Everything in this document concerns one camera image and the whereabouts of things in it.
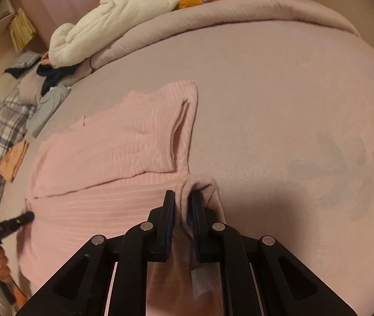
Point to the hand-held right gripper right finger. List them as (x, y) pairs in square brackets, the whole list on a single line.
[(195, 217)]

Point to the grey pillow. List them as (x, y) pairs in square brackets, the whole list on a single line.
[(26, 87)]

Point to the pink knit sweater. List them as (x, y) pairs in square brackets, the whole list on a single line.
[(108, 158)]

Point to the folded grey-blue garment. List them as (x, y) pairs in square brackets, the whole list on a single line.
[(47, 108)]

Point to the white plush goose orange feet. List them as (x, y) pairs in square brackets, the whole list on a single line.
[(114, 19)]

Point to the mauve duvet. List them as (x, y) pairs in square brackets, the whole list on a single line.
[(239, 13)]

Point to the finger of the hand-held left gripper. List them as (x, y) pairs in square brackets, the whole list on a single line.
[(16, 222)]

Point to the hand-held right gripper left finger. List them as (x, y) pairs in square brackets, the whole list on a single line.
[(170, 210)]

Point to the yellow hanging cloth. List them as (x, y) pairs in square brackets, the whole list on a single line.
[(22, 31)]

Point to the folded orange garment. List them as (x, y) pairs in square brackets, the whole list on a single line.
[(14, 159)]

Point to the person's left hand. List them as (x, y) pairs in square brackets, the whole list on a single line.
[(3, 266)]

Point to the striped blue pillow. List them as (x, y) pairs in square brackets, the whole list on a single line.
[(24, 62)]

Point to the dark navy garment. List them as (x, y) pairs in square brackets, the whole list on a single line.
[(55, 75)]

